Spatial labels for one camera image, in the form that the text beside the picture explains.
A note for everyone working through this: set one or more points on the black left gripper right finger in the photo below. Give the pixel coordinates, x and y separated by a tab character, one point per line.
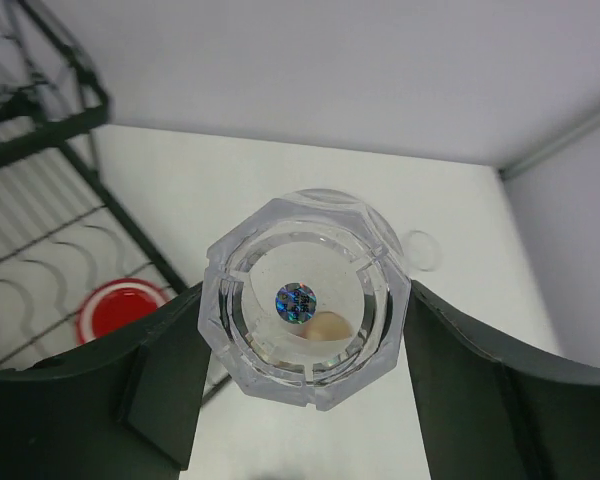
493	407

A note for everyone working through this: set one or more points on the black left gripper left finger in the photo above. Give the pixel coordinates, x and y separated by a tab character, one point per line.
124	406

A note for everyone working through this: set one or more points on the red mug black handle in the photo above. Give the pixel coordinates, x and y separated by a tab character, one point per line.
114	305

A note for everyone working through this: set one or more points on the black wire dish rack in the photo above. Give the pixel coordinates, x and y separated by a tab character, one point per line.
63	232

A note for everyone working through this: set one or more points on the clear glass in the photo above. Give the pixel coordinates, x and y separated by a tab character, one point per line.
306	252

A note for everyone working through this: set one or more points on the orange small cup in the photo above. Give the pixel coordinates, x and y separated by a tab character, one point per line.
327	326

